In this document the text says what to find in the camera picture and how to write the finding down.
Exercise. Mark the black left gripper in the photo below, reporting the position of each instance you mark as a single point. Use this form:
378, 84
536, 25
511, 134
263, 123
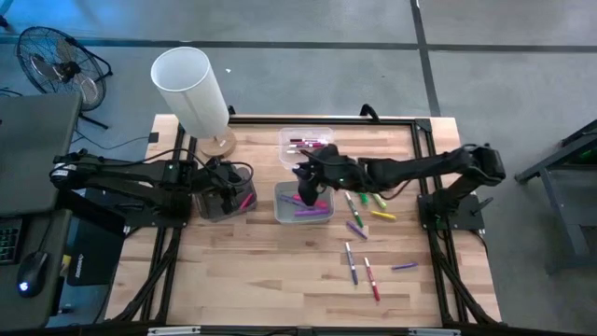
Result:
221, 177

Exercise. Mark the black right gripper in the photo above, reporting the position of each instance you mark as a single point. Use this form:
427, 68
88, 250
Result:
333, 170

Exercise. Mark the purple highlighter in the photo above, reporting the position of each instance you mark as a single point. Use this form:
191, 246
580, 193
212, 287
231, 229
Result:
312, 213

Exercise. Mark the small white marker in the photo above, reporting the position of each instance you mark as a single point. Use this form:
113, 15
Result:
294, 151

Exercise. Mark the magenta thin marker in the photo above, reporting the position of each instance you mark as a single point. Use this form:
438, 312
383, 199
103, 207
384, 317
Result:
310, 145

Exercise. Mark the dark red thin marker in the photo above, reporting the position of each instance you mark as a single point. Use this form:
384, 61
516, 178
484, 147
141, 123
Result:
305, 140

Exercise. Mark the purple thin marker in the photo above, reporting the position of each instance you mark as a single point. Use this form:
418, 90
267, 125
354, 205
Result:
356, 230
405, 266

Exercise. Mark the yellow highlighter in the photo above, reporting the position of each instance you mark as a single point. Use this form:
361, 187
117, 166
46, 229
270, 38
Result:
383, 215

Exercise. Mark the dark blue thin marker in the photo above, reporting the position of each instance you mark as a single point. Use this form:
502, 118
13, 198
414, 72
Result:
351, 263

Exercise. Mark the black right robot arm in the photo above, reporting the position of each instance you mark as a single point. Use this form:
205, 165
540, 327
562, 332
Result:
420, 170

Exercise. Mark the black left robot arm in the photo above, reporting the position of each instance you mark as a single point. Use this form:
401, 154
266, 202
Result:
116, 175

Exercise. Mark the smoky translucent plastic bin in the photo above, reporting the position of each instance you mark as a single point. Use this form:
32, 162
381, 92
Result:
249, 179

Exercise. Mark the grey plastic bin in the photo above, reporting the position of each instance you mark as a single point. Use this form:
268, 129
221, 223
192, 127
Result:
284, 215

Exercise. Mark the clear plastic container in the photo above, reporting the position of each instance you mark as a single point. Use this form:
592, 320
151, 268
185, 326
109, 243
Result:
317, 133

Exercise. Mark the green thin marker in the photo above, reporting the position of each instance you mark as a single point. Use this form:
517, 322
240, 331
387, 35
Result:
354, 210

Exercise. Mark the dark green highlighter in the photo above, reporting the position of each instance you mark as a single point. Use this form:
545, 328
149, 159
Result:
364, 199

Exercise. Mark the light green highlighter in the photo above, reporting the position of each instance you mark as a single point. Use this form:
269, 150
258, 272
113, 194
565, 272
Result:
379, 201

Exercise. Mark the small black adapter box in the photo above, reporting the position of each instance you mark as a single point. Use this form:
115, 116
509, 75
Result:
153, 137

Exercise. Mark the white cylindrical table lamp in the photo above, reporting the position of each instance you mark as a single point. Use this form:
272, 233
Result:
186, 88

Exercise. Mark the black computer tower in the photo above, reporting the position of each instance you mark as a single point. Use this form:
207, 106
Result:
95, 256

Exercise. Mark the grey flat panel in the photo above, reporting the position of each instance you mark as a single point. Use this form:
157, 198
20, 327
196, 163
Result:
37, 154

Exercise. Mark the dark desk top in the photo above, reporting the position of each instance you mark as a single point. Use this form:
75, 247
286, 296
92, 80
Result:
51, 308

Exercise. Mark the black computer mouse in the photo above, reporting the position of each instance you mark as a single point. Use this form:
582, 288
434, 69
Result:
31, 275

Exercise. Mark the black floor fan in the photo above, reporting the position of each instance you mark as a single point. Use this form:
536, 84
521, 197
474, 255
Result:
60, 70

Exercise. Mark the black keyboard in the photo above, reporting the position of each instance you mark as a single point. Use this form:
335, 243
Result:
9, 242

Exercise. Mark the grey metal cart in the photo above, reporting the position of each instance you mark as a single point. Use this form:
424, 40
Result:
559, 172

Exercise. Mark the silver bracket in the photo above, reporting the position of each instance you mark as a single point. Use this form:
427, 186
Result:
434, 331
173, 331

